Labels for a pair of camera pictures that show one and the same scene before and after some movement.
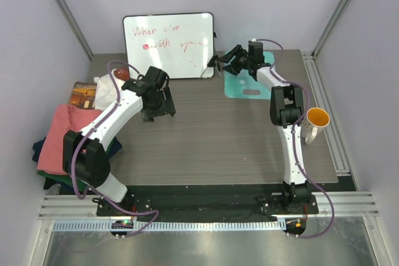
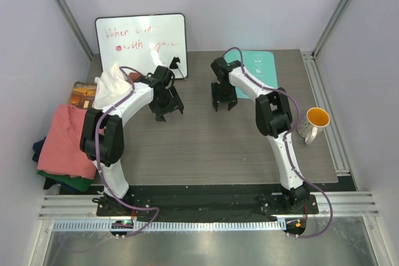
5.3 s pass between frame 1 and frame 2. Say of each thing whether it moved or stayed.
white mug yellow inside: stayed
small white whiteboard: moved
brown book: stayed
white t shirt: stayed
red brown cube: moved
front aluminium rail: stayed
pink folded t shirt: stayed
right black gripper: moved
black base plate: stayed
